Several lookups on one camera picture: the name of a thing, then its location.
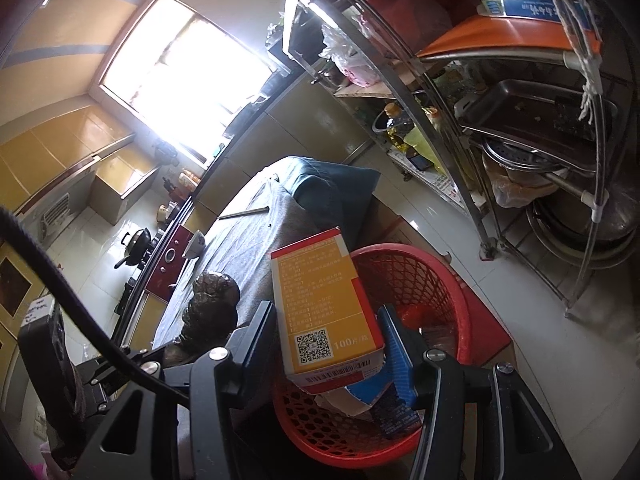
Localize pink white plastic bag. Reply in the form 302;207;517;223
320;25;383;86

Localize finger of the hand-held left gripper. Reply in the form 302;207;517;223
75;345;166;391

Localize red plastic basket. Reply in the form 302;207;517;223
272;243;473;470

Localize range hood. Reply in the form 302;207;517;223
37;192;71;241

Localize yellow plastic bag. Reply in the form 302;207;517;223
407;125;451;176

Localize small yellow wall cabinet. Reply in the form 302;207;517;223
90;155;156;226

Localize red bag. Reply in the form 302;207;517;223
362;0;453;61

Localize blue under cloth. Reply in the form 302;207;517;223
270;156;381;251

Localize picture front upper cabinets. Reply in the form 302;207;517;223
0;240;36;361

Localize cooking oil bottle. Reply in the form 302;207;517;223
382;102;416;153

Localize translucent plastic bag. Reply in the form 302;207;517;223
492;167;556;208

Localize steel baking tray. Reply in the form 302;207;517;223
457;79;618;171

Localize plain yellow upper cabinets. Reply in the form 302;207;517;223
0;105;136;211

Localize black microwave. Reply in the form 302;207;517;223
282;0;326;68

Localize white rope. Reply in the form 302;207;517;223
545;0;606;121

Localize long wooden stick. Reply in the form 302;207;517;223
218;206;270;220

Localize orange box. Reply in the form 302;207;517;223
270;226;386;395

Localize brown cardboard box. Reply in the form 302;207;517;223
370;195;451;261

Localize thick black gripper cable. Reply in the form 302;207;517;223
0;205;193;406

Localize large steel basin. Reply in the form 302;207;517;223
525;185;640;271

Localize orange board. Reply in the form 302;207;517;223
417;12;603;61

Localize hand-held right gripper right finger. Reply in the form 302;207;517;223
377;305;583;480

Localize red flat board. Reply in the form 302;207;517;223
465;285;513;366

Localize window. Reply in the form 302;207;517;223
100;0;278;163

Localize blue white carton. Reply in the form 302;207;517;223
477;0;598;23

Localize black wok with lid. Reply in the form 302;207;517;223
114;227;152;268

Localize metal storage rack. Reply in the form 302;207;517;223
287;0;640;318

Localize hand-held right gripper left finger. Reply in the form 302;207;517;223
70;301;277;480

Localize black plastic bag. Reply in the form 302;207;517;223
165;270;240;366

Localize steel steamer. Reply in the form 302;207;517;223
482;137;571;181

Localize table with grey cloth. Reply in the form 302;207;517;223
150;172;311;361

